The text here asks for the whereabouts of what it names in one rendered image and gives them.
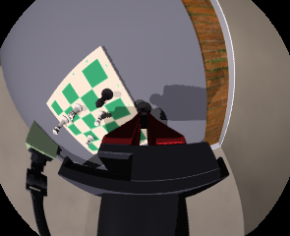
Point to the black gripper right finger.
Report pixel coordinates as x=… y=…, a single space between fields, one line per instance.
x=158 y=134

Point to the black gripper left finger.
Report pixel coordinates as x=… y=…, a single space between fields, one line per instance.
x=127 y=134

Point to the green and cream chessboard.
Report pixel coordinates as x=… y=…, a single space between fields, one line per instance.
x=84 y=86

